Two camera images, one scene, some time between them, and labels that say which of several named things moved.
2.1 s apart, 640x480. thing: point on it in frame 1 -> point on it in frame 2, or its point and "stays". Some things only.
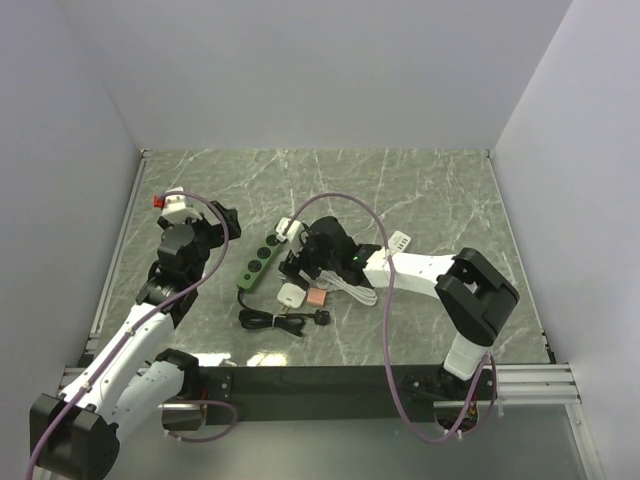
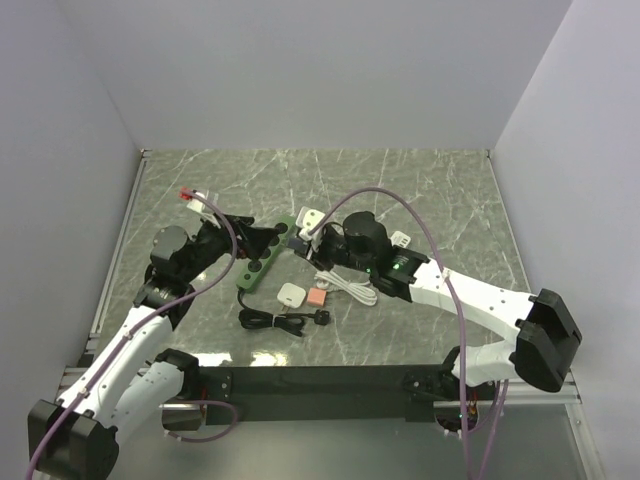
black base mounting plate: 335,393 stays
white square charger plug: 290,295 stays
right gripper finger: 289,270 -> 300,246
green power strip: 259,263 stays
